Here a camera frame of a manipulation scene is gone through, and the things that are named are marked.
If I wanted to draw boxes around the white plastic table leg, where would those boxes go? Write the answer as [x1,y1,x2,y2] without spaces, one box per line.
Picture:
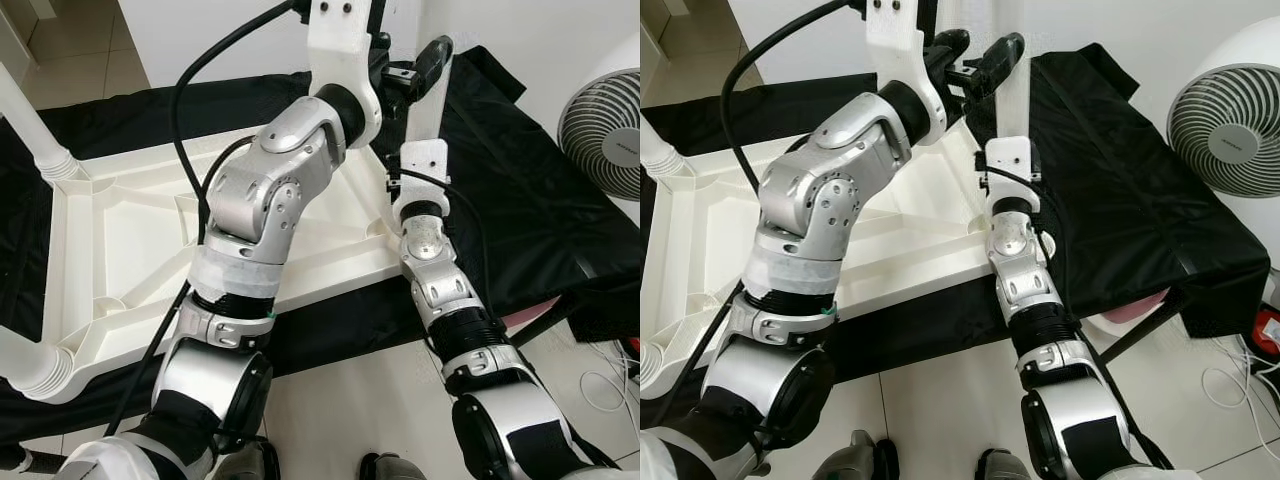
[640,338,668,393]
[640,114,698,181]
[0,60,92,185]
[400,0,457,153]
[984,0,1034,143]
[0,327,78,398]

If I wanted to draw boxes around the grey robot right foot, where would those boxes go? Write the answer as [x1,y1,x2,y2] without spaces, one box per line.
[973,447,1033,480]
[359,451,428,480]

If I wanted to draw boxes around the grey robot foot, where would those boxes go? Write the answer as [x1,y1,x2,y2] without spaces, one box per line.
[814,429,898,480]
[359,451,428,480]
[973,447,1033,480]
[214,439,283,480]

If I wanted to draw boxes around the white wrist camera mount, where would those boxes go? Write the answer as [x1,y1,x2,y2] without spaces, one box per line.
[864,0,950,150]
[304,0,390,152]
[982,136,1044,217]
[387,139,452,230]

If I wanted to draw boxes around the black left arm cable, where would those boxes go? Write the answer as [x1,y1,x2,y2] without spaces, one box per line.
[650,0,873,426]
[104,0,313,438]

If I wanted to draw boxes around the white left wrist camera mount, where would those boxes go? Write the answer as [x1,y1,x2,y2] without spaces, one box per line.
[304,0,390,152]
[864,0,950,150]

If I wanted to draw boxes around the grey robot left foot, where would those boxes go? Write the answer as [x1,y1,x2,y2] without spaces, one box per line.
[214,439,283,480]
[814,429,898,480]

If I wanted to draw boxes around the white plastic table top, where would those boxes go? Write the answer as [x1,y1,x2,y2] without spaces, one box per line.
[0,124,422,407]
[640,118,1003,397]

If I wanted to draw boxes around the white floor fan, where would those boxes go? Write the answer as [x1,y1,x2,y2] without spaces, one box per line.
[1166,18,1280,200]
[556,44,640,202]

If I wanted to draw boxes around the black table cloth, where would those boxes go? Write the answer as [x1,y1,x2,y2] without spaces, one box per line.
[640,41,1277,403]
[0,44,640,443]

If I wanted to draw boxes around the white floor cable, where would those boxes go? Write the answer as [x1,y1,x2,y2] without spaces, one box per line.
[579,338,640,418]
[1198,338,1280,413]

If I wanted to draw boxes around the red object on floor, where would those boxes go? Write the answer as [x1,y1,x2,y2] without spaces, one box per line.
[1254,303,1280,358]

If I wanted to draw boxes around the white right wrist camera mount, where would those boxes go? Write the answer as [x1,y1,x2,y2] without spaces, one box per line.
[982,136,1044,217]
[387,139,452,230]

